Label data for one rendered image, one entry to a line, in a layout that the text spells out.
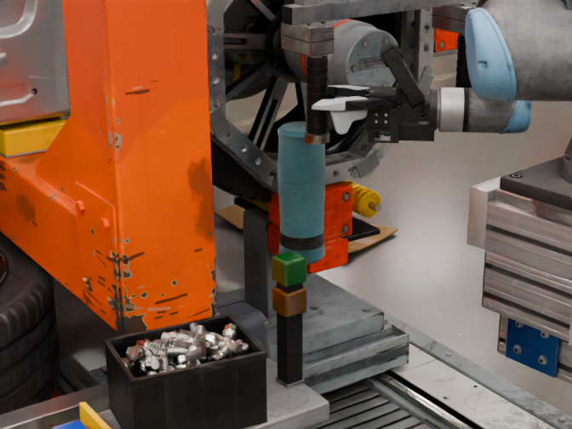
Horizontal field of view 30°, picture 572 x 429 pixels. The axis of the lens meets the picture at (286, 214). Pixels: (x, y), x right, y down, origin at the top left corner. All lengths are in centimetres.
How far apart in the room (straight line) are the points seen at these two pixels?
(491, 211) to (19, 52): 94
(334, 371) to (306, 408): 76
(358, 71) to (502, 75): 62
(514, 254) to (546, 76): 29
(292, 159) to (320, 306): 59
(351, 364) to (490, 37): 118
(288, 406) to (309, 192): 50
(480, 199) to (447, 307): 147
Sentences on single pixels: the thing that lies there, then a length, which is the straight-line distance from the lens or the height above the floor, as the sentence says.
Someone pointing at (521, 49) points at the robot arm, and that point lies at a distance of 137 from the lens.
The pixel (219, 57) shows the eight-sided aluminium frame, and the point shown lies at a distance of 195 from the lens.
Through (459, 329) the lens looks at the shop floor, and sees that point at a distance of 288.
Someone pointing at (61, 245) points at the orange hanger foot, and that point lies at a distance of 183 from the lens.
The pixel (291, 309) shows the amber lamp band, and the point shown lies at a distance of 160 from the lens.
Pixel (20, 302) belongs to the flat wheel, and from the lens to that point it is 188.
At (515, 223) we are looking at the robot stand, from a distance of 152.
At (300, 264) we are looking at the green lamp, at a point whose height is 65.
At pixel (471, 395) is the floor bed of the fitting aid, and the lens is 242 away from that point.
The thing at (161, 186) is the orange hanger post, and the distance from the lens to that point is 160.
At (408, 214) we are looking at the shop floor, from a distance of 369.
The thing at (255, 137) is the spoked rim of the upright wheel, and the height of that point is 67.
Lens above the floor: 126
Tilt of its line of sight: 20 degrees down
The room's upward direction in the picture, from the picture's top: straight up
